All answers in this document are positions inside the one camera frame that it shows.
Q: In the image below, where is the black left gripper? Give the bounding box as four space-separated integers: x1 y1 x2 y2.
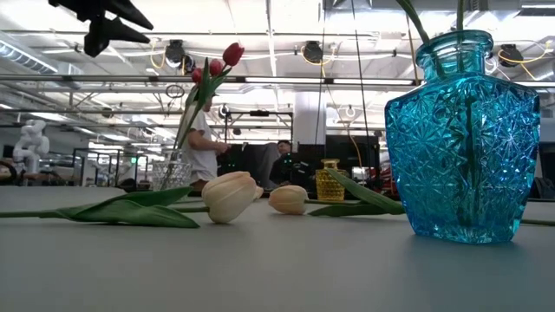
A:
48 0 154 58

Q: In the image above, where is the clear textured glass vase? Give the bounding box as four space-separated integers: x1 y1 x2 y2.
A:
151 149 193 192

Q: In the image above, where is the yellow textured glass vase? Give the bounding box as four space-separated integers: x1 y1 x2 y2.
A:
315 158 350 201

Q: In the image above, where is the blue cut glass vase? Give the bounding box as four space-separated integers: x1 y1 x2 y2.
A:
384 29 542 244

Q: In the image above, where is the white humanoid robot figure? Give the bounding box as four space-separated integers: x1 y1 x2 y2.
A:
11 119 51 174

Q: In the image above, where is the person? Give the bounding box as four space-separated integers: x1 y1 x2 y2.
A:
268 139 316 187
180 93 231 192

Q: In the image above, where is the long ceiling light bar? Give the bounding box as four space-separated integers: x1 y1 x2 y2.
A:
242 75 417 87

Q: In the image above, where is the black partition panel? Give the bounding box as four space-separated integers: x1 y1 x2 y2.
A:
216 141 261 192
297 133 382 194

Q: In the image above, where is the black ceiling cable reel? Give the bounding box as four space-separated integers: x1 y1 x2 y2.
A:
164 39 186 68
498 42 525 68
302 40 324 64

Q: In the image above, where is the black metal frame stand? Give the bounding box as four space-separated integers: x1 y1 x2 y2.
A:
223 109 295 183

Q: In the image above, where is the yellow hanging cable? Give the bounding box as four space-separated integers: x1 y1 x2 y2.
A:
299 45 364 169

